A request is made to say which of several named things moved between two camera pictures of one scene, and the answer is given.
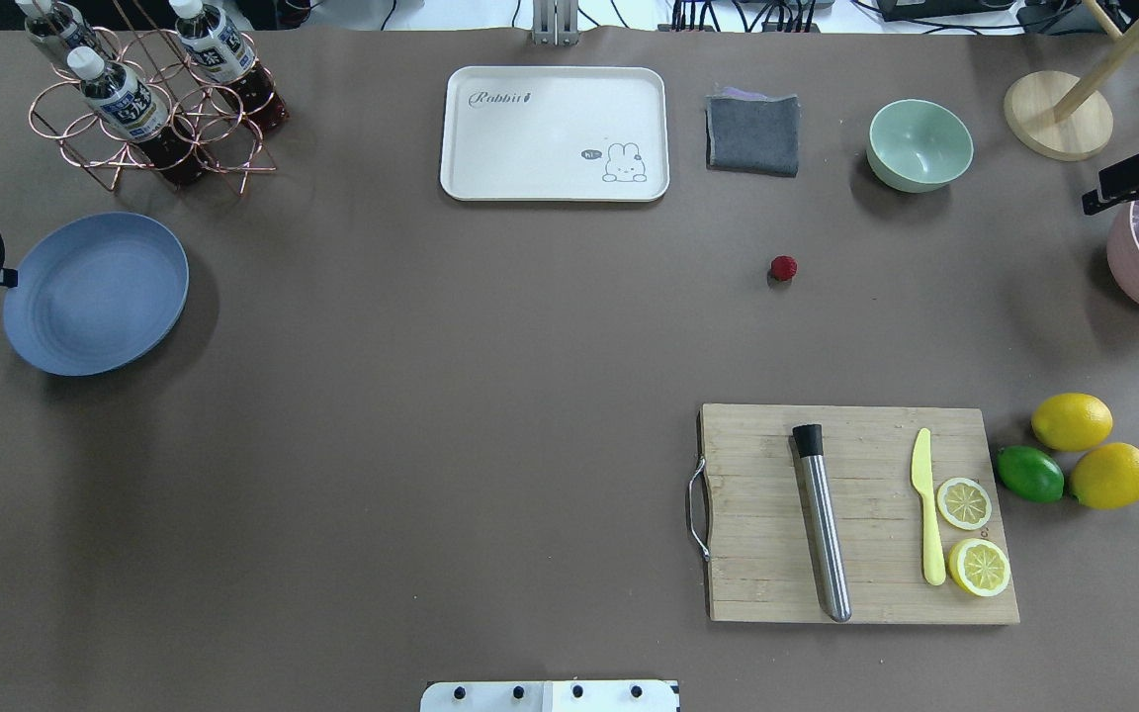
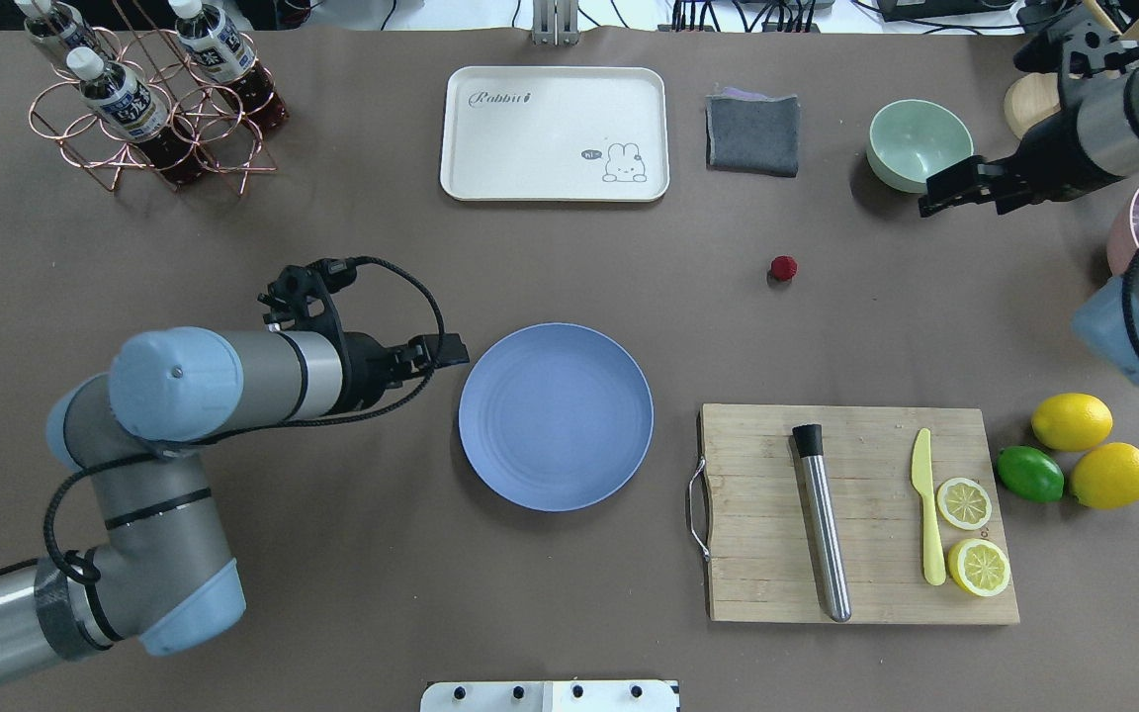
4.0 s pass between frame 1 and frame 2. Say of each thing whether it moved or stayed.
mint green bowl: stayed
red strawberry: stayed
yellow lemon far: stayed
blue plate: moved
